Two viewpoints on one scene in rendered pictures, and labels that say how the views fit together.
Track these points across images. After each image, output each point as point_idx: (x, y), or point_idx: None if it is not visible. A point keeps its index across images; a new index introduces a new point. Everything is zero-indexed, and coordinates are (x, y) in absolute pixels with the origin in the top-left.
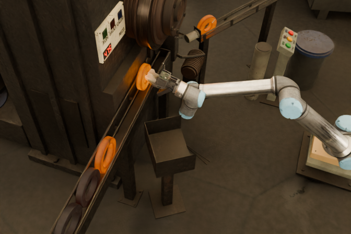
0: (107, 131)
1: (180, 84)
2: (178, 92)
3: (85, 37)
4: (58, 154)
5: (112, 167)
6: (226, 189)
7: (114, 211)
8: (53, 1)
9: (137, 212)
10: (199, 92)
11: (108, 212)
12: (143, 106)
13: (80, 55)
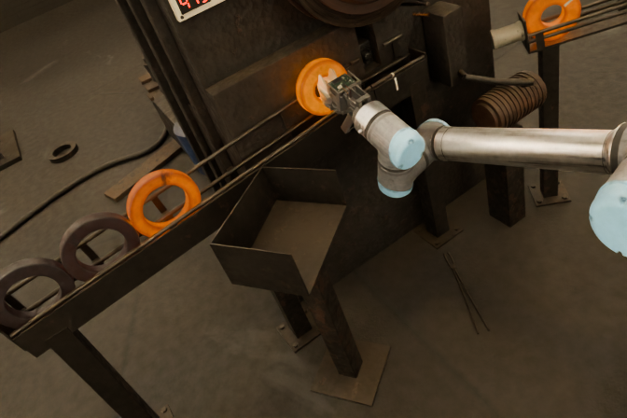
0: (196, 167)
1: (367, 105)
2: (357, 122)
3: None
4: None
5: (171, 233)
6: (488, 407)
7: (260, 343)
8: None
9: (292, 362)
10: (399, 130)
11: (251, 341)
12: (299, 143)
13: (154, 4)
